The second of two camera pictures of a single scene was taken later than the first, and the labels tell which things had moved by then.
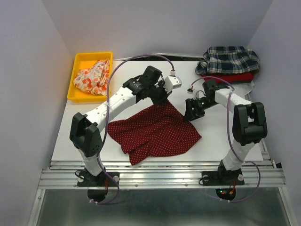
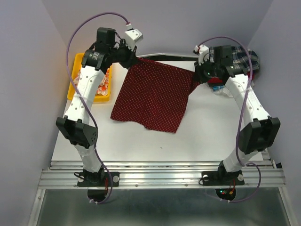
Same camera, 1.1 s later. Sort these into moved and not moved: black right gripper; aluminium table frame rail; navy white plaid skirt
Moved: black right gripper
Not moved: navy white plaid skirt; aluminium table frame rail
